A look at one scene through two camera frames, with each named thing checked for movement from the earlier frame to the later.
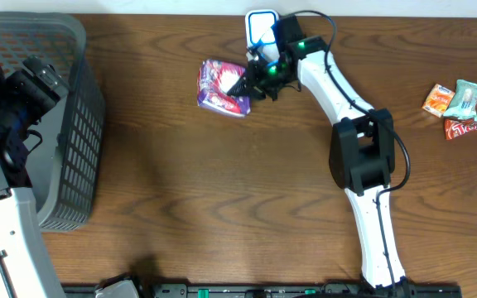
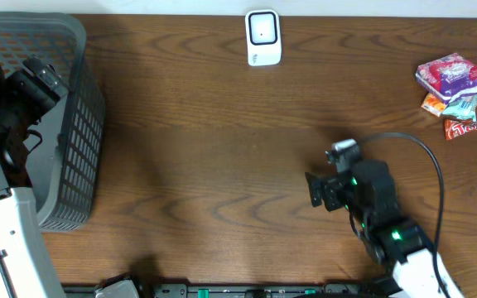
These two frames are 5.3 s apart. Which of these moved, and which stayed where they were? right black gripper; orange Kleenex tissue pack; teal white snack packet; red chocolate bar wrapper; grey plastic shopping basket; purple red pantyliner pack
Moved: right black gripper; purple red pantyliner pack
Stayed: orange Kleenex tissue pack; grey plastic shopping basket; red chocolate bar wrapper; teal white snack packet
